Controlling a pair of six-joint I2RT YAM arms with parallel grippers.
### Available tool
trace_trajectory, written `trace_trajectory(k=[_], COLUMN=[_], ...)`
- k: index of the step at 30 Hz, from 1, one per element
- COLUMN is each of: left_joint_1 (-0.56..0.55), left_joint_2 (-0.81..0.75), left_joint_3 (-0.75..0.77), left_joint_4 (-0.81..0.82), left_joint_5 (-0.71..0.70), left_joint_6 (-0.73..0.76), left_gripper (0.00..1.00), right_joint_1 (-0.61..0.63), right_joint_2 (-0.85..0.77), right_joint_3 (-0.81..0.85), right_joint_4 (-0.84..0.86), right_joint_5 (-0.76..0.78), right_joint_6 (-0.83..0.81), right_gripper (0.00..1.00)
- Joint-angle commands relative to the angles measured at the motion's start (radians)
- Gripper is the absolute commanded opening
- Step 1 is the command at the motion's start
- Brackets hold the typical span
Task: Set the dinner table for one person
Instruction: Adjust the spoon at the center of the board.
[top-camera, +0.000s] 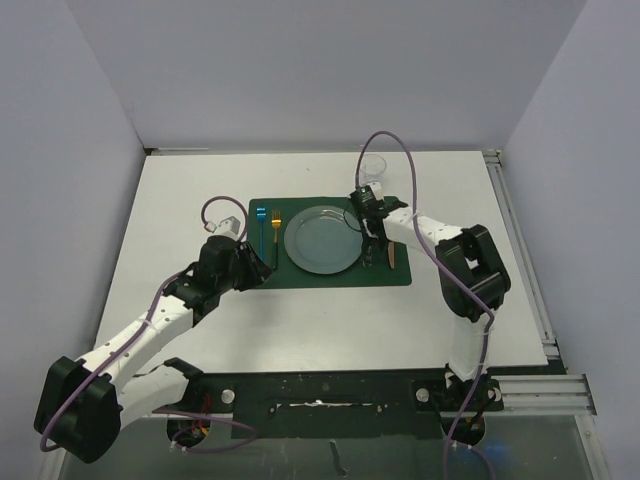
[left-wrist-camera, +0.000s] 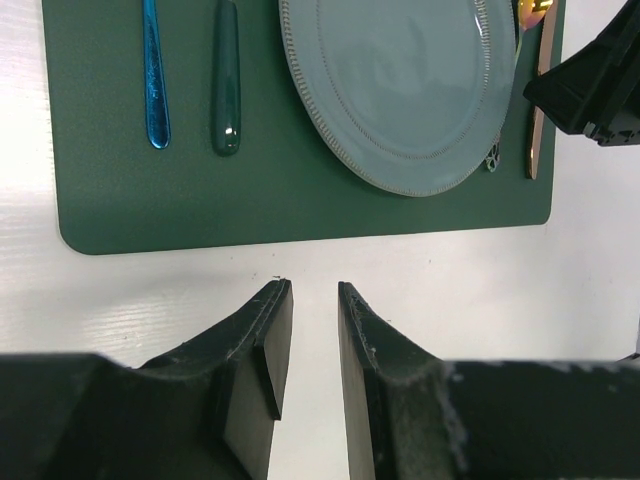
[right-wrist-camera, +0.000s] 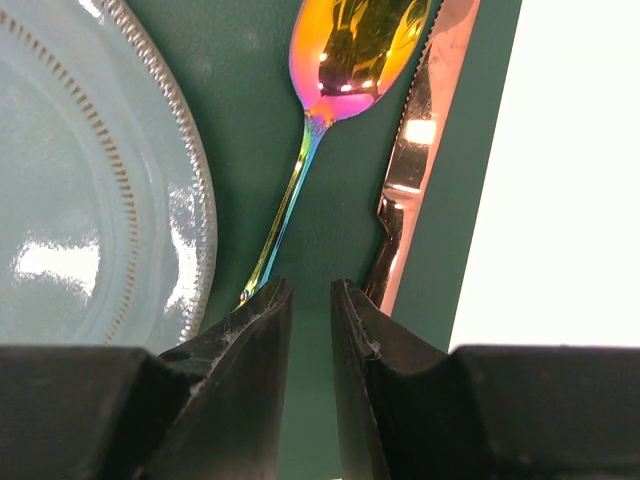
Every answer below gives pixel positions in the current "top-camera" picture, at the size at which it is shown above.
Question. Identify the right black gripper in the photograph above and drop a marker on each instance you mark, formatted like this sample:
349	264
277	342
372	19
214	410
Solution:
369	241

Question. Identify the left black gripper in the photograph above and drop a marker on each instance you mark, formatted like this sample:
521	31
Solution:
258	272

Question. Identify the brown knife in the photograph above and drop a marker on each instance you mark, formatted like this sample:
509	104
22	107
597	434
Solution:
391	255

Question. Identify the grey-blue round plate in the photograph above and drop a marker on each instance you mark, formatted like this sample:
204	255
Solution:
323	240

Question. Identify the gold fork green handle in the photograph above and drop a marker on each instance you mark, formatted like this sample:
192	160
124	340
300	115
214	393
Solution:
276	222

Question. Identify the dark green placemat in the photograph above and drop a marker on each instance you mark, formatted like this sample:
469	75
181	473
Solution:
289	276

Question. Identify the blue metallic fork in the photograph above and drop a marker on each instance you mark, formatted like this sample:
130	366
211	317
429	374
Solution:
261	218

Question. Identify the clear drinking glass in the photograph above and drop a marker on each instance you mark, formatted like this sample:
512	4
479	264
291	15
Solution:
372	168

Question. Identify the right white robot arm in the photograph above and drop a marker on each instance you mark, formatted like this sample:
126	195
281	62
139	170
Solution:
472	275

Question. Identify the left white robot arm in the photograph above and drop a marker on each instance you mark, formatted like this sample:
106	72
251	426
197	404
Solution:
86	402

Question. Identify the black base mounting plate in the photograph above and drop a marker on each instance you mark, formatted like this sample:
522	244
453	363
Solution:
350	423

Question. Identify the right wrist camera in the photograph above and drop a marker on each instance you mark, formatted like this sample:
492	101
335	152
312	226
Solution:
368	197

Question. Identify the aluminium right side rail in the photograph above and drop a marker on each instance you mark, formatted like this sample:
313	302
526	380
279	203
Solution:
492	159

